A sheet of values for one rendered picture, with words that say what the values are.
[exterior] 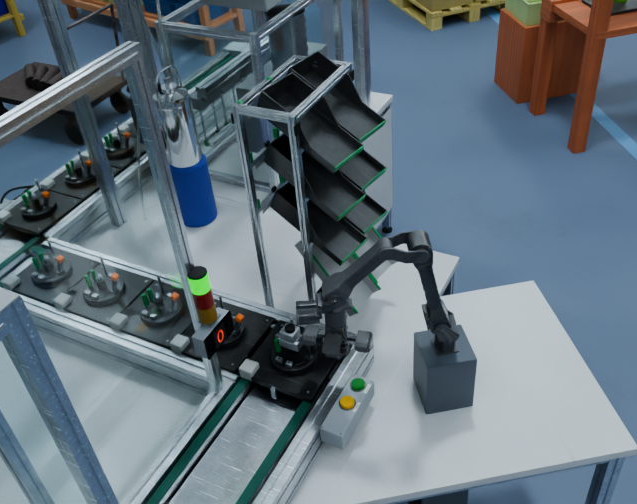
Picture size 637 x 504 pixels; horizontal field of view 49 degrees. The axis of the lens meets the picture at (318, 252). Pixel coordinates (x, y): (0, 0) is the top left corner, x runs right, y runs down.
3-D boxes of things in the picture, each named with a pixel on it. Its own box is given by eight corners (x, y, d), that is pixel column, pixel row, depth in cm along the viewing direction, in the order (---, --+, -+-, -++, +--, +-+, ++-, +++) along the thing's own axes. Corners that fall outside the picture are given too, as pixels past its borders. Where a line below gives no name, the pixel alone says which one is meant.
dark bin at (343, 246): (365, 242, 210) (373, 228, 204) (340, 266, 203) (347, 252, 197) (297, 186, 216) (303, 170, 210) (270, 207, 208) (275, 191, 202)
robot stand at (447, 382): (473, 406, 200) (477, 359, 187) (426, 415, 199) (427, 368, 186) (457, 370, 211) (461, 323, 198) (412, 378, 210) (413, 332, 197)
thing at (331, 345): (324, 325, 184) (318, 344, 179) (350, 329, 182) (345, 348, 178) (325, 340, 188) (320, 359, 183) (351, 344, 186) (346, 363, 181)
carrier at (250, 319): (276, 322, 220) (271, 293, 212) (235, 375, 204) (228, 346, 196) (214, 302, 230) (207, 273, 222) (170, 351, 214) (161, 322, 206)
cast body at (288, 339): (305, 342, 202) (303, 325, 198) (298, 352, 199) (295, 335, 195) (280, 334, 206) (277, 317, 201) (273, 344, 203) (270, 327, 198)
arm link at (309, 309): (338, 276, 180) (292, 280, 180) (340, 297, 173) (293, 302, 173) (341, 308, 187) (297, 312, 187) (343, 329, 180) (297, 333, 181)
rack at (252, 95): (366, 272, 249) (356, 61, 199) (319, 340, 225) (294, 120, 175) (314, 258, 258) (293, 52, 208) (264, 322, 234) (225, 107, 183)
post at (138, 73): (224, 386, 200) (142, 57, 137) (218, 394, 198) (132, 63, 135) (216, 383, 201) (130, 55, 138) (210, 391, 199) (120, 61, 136)
